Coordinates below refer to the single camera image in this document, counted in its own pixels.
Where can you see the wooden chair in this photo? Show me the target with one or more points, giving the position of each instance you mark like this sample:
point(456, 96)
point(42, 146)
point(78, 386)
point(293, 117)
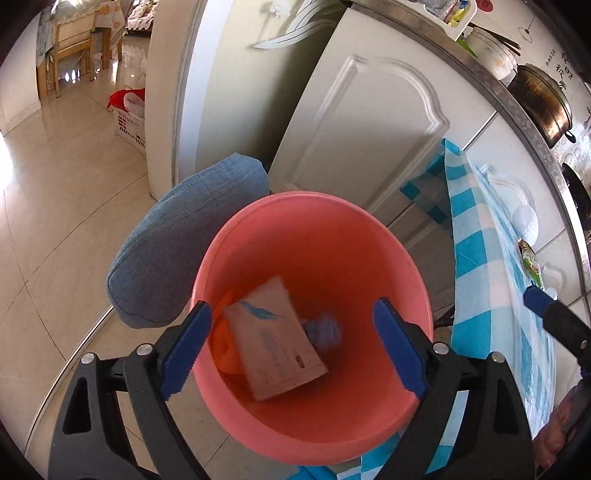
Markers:
point(69, 50)

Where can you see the red and white bag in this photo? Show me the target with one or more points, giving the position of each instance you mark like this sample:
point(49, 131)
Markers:
point(122, 98)

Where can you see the white plastic basket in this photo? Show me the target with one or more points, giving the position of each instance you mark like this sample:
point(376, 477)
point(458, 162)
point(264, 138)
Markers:
point(131, 131)

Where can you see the person's right hand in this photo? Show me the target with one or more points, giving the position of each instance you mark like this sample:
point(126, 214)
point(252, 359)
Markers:
point(556, 438)

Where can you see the tarnished metal pot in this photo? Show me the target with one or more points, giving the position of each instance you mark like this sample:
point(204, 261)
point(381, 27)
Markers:
point(540, 99)

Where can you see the white plastic bottle blue label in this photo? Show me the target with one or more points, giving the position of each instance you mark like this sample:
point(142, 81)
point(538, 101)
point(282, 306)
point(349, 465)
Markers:
point(323, 332)

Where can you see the pink plastic bucket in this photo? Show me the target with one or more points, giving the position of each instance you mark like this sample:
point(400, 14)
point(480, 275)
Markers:
point(323, 249)

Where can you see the green snack packet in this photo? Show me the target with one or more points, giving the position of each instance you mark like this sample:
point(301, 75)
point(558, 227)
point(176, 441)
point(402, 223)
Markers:
point(531, 265)

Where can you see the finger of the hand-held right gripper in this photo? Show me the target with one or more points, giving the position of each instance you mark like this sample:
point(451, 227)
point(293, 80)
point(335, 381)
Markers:
point(538, 300)

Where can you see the blue white checked tablecloth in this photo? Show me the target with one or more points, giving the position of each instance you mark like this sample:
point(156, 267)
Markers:
point(480, 277)

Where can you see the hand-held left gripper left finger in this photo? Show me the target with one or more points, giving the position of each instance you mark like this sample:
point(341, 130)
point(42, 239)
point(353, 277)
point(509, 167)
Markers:
point(187, 350)

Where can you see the brown paper packet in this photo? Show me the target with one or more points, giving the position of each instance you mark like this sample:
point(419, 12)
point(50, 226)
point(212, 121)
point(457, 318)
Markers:
point(272, 341)

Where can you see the white ceramic bowl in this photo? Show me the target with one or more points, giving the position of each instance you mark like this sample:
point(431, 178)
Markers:
point(494, 55)

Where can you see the blue-grey fabric cushion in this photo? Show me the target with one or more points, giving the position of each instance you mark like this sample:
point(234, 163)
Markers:
point(184, 230)

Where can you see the white tissue ball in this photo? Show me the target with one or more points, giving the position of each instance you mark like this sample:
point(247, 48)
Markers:
point(525, 221)

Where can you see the lace table cover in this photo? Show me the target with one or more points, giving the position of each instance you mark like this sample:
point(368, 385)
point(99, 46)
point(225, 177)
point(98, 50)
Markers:
point(78, 14)

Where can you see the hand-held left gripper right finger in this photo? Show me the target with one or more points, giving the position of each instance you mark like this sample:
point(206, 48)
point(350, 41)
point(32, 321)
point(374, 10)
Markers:
point(399, 350)

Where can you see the black wok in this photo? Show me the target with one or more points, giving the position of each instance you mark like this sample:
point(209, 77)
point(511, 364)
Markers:
point(579, 194)

